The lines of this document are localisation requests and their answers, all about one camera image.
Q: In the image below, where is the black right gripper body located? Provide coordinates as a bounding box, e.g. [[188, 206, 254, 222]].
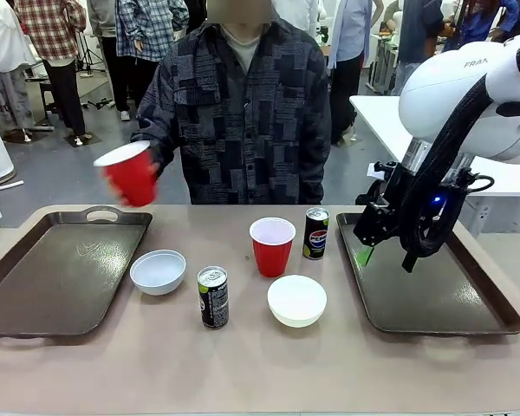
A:
[[353, 160, 417, 250]]

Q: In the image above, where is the red plastic cup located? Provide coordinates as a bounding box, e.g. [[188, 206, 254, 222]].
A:
[[93, 140, 158, 208], [249, 217, 296, 278]]

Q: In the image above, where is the person right forearm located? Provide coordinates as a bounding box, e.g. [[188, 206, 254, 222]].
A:
[[130, 60, 187, 153]]

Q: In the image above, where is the person right hand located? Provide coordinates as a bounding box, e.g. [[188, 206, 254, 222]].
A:
[[143, 139, 166, 179]]

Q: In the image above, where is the black Pepsi can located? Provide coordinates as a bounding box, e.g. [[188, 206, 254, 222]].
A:
[[197, 265, 230, 329], [302, 206, 330, 261]]

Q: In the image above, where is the brown serving tray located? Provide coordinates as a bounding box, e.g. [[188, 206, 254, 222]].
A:
[[335, 211, 520, 336]]

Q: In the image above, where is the plain white bowl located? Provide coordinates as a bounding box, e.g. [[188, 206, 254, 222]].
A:
[[267, 274, 328, 328]]

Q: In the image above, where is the white background table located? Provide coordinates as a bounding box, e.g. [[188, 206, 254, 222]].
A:
[[348, 94, 520, 197]]

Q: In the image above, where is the bystander in light blue shirt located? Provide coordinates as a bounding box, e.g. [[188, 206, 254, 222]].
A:
[[327, 0, 370, 146]]

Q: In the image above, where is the person in patterned dark shirt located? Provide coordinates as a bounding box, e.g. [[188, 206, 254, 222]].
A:
[[130, 0, 333, 205]]

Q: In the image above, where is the bystander in dark navy clothes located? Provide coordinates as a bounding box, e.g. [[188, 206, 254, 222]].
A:
[[390, 0, 445, 96]]

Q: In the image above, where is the white bowl with bluish inside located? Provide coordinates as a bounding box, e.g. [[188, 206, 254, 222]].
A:
[[129, 249, 187, 297]]

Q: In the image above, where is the bystander in blue jacket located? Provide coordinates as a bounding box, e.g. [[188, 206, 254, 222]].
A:
[[442, 0, 520, 52]]

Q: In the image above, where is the bystander in blue plaid shirt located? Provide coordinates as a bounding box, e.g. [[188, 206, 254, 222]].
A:
[[114, 0, 191, 123]]

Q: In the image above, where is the black tripod stand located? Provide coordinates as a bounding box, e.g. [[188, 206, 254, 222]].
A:
[[75, 32, 107, 80]]

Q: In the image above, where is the bystander in grey top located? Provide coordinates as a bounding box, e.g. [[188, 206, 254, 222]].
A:
[[87, 0, 119, 40]]

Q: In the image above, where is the bystander in red plaid shirt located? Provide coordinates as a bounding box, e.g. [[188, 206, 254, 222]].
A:
[[13, 0, 88, 139]]

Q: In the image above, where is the bystander in white top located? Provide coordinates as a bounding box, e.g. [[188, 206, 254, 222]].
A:
[[0, 0, 36, 143]]

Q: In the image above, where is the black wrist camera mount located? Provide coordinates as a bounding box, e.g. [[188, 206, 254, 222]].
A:
[[419, 167, 496, 244]]

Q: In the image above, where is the black braided cable bundle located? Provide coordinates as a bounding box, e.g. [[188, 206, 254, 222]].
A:
[[400, 35, 520, 274]]

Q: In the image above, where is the brown tray with round handle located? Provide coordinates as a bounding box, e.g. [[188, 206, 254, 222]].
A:
[[0, 205, 153, 337]]

